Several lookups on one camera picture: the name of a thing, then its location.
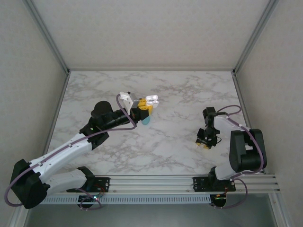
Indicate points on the white earbud charging case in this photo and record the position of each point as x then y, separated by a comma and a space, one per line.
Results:
151, 97

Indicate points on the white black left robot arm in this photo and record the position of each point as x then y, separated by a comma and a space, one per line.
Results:
64, 149

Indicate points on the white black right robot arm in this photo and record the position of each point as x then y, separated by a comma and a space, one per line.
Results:
223, 123

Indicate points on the small circuit board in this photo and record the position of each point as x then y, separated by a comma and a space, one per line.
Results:
91, 199
219, 201

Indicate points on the aluminium frame rail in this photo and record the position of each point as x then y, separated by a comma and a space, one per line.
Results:
57, 106
151, 70

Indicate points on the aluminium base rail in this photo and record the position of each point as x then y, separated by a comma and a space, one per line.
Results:
151, 184

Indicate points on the aluminium frame post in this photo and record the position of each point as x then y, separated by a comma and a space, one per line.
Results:
49, 35
254, 35

